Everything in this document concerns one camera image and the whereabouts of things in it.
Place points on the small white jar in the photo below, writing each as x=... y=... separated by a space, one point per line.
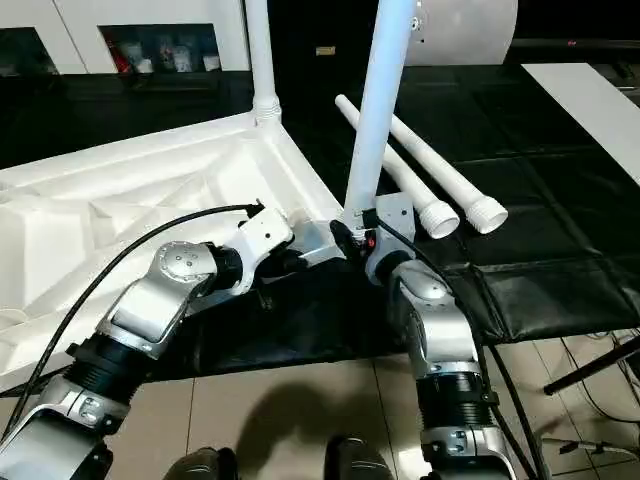
x=211 y=62
x=145 y=64

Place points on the white plastic bag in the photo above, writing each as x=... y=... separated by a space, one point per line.
x=470 y=30

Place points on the black box with yellow label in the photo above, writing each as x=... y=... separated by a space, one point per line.
x=320 y=35

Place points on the dark grey robot foot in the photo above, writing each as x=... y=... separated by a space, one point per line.
x=200 y=465
x=358 y=460

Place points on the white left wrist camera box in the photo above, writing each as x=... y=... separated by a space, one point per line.
x=262 y=235

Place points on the black stand leg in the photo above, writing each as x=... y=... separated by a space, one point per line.
x=595 y=365

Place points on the white cabinet with glass doors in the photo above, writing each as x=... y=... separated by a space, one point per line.
x=70 y=30

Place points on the small red bottle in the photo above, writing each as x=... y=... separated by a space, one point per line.
x=123 y=56

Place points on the white plastic table top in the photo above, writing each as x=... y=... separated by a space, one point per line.
x=120 y=200

